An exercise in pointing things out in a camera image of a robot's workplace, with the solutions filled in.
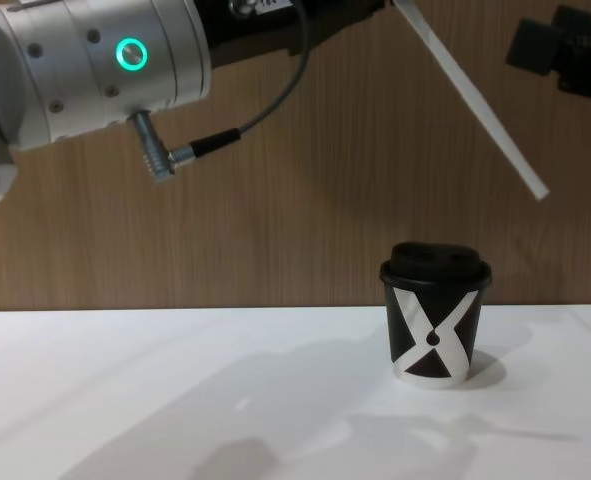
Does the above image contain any black plastic cup lid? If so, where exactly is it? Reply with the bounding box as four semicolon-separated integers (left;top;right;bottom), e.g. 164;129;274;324
378;240;493;295

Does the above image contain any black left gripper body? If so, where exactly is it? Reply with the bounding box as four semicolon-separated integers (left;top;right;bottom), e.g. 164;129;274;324
193;0;397;70

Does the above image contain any white table cloth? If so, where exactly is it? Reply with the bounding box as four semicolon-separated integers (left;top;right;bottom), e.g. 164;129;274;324
0;301;591;480

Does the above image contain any grey cable with silver plug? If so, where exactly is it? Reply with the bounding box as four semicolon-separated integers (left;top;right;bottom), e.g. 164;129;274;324
130;0;312;186

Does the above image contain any black and white paper cup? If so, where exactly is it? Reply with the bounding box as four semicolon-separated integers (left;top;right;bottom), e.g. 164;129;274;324
384;282;482;392

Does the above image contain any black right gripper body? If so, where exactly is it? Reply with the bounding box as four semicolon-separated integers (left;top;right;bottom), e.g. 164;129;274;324
549;3;591;107

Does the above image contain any white straw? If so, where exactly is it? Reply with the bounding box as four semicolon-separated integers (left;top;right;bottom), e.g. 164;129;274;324
391;0;551;201

